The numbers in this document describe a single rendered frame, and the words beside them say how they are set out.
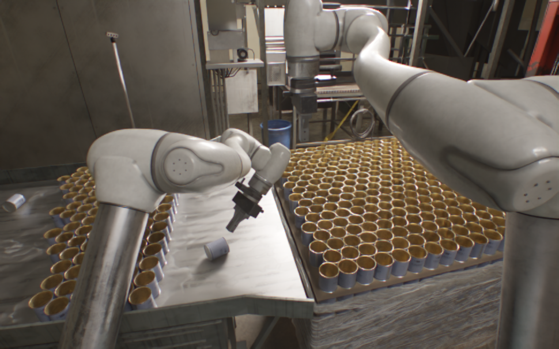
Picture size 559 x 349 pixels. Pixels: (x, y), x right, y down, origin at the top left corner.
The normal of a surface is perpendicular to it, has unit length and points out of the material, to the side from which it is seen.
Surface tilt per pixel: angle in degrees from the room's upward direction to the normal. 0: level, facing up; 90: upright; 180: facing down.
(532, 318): 82
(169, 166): 64
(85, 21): 90
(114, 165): 51
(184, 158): 69
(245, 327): 0
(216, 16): 90
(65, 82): 90
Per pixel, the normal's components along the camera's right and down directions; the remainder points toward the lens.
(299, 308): -0.10, 0.47
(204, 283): -0.01, -0.88
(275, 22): 0.19, 0.59
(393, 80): -0.75, -0.51
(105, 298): 0.63, -0.11
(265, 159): -0.18, -0.18
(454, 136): -0.82, -0.08
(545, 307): -0.58, 0.19
